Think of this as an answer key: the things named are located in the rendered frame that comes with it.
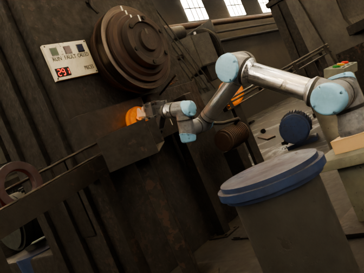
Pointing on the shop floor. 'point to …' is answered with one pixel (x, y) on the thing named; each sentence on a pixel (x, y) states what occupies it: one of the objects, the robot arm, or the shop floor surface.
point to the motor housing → (237, 132)
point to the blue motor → (297, 129)
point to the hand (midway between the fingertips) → (137, 118)
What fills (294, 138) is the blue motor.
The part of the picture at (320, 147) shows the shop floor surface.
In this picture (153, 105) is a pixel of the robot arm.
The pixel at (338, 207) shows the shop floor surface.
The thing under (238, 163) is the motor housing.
